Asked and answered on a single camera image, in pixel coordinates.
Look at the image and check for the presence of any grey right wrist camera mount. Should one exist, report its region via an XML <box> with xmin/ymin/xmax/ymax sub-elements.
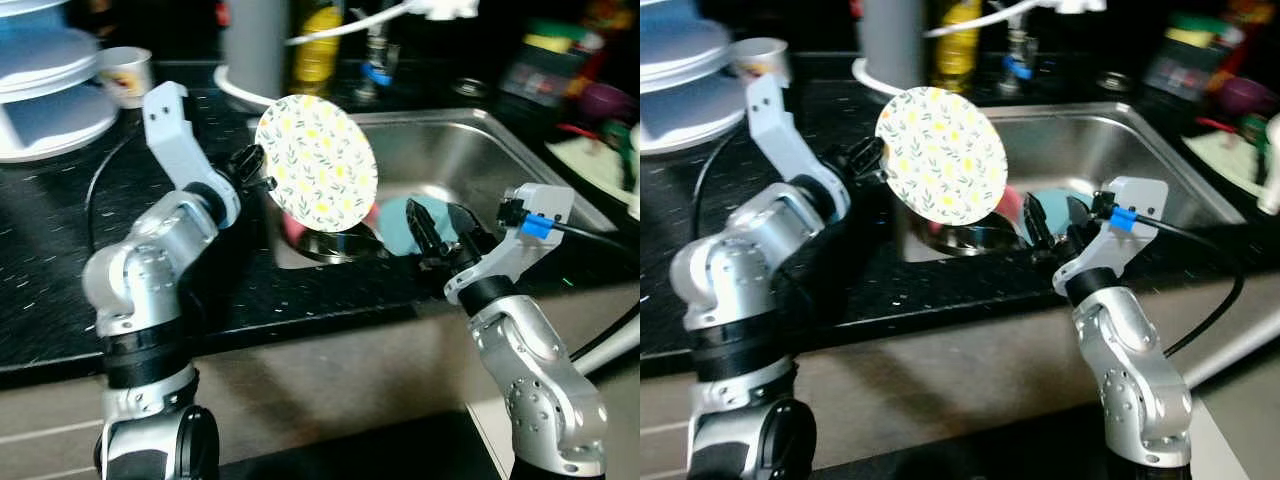
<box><xmin>444</xmin><ymin>182</ymin><xmax>577</xmax><ymax>304</ymax></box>
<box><xmin>1052</xmin><ymin>176</ymin><xmax>1170</xmax><ymax>297</ymax></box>

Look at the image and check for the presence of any white green patterned cloth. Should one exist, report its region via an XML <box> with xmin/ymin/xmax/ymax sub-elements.
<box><xmin>546</xmin><ymin>118</ymin><xmax>641</xmax><ymax>219</ymax></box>
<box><xmin>1182</xmin><ymin>112</ymin><xmax>1280</xmax><ymax>216</ymax></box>

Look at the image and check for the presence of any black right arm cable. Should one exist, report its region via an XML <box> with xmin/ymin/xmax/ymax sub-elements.
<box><xmin>1098</xmin><ymin>192</ymin><xmax>1248</xmax><ymax>359</ymax></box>
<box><xmin>500</xmin><ymin>200</ymin><xmax>641</xmax><ymax>363</ymax></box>

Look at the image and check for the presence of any white tiered dish rack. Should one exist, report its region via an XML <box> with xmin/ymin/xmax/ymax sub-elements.
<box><xmin>640</xmin><ymin>0</ymin><xmax>759</xmax><ymax>157</ymax></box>
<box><xmin>0</xmin><ymin>0</ymin><xmax>120</xmax><ymax>164</ymax></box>

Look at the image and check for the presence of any round floral print plate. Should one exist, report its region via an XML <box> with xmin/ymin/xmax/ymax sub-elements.
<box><xmin>875</xmin><ymin>87</ymin><xmax>1010</xmax><ymax>227</ymax></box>
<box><xmin>255</xmin><ymin>95</ymin><xmax>380</xmax><ymax>234</ymax></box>

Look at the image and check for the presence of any metal faucet base blue band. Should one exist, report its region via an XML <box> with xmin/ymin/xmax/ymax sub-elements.
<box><xmin>998</xmin><ymin>14</ymin><xmax>1039</xmax><ymax>98</ymax></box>
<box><xmin>355</xmin><ymin>18</ymin><xmax>399</xmax><ymax>104</ymax></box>

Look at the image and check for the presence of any purple bowl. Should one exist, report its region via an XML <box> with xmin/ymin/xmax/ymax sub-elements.
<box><xmin>1215</xmin><ymin>76</ymin><xmax>1280</xmax><ymax>119</ymax></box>
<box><xmin>578</xmin><ymin>81</ymin><xmax>633</xmax><ymax>125</ymax></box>

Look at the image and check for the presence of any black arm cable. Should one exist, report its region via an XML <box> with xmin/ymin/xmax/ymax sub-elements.
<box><xmin>500</xmin><ymin>200</ymin><xmax>641</xmax><ymax>363</ymax></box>
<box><xmin>690</xmin><ymin>122</ymin><xmax>756</xmax><ymax>243</ymax></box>
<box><xmin>84</xmin><ymin>128</ymin><xmax>153</xmax><ymax>255</ymax></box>
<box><xmin>1098</xmin><ymin>192</ymin><xmax>1248</xmax><ymax>359</ymax></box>

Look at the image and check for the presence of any white printed cup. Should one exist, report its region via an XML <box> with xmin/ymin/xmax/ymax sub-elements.
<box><xmin>96</xmin><ymin>46</ymin><xmax>154</xmax><ymax>109</ymax></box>
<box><xmin>732</xmin><ymin>37</ymin><xmax>792</xmax><ymax>89</ymax></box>

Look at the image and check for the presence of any white faucet spout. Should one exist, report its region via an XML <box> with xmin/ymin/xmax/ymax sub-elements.
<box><xmin>922</xmin><ymin>0</ymin><xmax>1109</xmax><ymax>40</ymax></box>
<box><xmin>284</xmin><ymin>0</ymin><xmax>483</xmax><ymax>47</ymax></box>

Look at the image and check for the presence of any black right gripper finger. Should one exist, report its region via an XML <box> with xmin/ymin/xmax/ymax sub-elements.
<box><xmin>447</xmin><ymin>203</ymin><xmax>493</xmax><ymax>247</ymax></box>
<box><xmin>1063</xmin><ymin>196</ymin><xmax>1099</xmax><ymax>237</ymax></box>
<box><xmin>1021</xmin><ymin>190</ymin><xmax>1059</xmax><ymax>253</ymax></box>
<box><xmin>404</xmin><ymin>196</ymin><xmax>448</xmax><ymax>263</ymax></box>

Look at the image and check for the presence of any dark box with sponges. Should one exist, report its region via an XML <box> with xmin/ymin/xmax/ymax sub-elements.
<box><xmin>1140</xmin><ymin>12</ymin><xmax>1241</xmax><ymax>101</ymax></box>
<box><xmin>498</xmin><ymin>18</ymin><xmax>593</xmax><ymax>108</ymax></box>

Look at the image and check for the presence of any stainless steel sink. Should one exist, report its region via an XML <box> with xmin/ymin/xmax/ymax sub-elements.
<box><xmin>893</xmin><ymin>100</ymin><xmax>1249</xmax><ymax>263</ymax></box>
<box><xmin>248</xmin><ymin>107</ymin><xmax>618</xmax><ymax>271</ymax></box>

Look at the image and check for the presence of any grey cylinder on white base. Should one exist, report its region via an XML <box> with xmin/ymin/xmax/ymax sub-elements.
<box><xmin>213</xmin><ymin>0</ymin><xmax>304</xmax><ymax>112</ymax></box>
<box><xmin>852</xmin><ymin>0</ymin><xmax>941</xmax><ymax>98</ymax></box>

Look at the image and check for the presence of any yellow bottle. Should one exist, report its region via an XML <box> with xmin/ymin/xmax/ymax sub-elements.
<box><xmin>932</xmin><ymin>0</ymin><xmax>984</xmax><ymax>93</ymax></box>
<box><xmin>292</xmin><ymin>4</ymin><xmax>345</xmax><ymax>98</ymax></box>

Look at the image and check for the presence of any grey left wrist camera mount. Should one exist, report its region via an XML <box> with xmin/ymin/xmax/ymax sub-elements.
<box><xmin>745</xmin><ymin>74</ymin><xmax>852</xmax><ymax>223</ymax></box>
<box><xmin>142</xmin><ymin>81</ymin><xmax>242</xmax><ymax>227</ymax></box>

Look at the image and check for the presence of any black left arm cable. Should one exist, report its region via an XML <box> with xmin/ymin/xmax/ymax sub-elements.
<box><xmin>690</xmin><ymin>122</ymin><xmax>756</xmax><ymax>243</ymax></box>
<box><xmin>84</xmin><ymin>128</ymin><xmax>153</xmax><ymax>255</ymax></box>

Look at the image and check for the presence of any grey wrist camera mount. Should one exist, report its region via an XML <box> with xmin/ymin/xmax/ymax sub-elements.
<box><xmin>444</xmin><ymin>182</ymin><xmax>577</xmax><ymax>304</ymax></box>
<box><xmin>745</xmin><ymin>74</ymin><xmax>852</xmax><ymax>223</ymax></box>
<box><xmin>142</xmin><ymin>81</ymin><xmax>242</xmax><ymax>227</ymax></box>
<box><xmin>1052</xmin><ymin>176</ymin><xmax>1170</xmax><ymax>297</ymax></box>

